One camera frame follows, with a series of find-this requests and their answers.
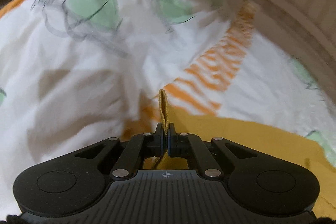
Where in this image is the mustard yellow knit sweater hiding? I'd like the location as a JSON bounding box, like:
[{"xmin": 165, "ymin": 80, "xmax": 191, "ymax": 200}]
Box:
[{"xmin": 141, "ymin": 88, "xmax": 336, "ymax": 219}]

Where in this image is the white leaf-print bed sheet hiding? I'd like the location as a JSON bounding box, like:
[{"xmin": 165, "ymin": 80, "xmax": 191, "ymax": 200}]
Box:
[{"xmin": 1, "ymin": 0, "xmax": 335, "ymax": 217}]

